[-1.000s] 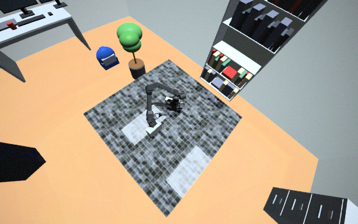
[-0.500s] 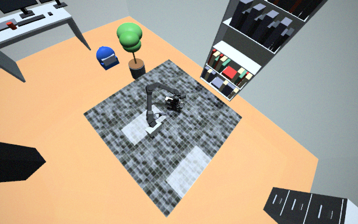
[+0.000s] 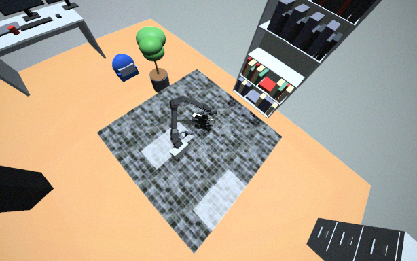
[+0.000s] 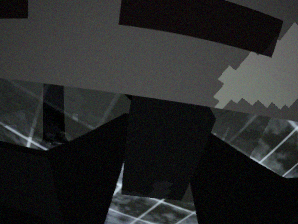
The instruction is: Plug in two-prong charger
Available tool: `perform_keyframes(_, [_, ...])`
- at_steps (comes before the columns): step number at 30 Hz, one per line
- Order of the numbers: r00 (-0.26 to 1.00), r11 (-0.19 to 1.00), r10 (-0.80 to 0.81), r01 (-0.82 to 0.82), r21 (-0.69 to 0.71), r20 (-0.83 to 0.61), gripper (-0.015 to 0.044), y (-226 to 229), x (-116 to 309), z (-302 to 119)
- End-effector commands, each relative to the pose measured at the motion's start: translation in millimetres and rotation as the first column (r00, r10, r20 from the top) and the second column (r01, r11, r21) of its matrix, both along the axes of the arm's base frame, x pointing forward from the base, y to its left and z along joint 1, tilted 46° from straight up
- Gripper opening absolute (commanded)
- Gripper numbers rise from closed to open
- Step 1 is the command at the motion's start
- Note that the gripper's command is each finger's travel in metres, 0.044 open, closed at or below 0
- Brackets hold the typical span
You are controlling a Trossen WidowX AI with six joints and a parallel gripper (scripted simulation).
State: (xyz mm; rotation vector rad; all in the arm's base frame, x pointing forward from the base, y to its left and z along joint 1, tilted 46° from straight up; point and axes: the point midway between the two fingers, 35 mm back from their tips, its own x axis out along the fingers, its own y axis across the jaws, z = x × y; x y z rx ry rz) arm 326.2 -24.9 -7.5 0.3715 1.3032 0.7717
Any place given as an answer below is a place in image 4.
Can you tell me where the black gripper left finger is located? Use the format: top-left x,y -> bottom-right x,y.
0,113 -> 129,224

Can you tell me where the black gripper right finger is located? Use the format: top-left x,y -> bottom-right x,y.
190,132 -> 298,224

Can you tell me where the black two-prong plug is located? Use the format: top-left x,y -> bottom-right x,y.
121,95 -> 216,200

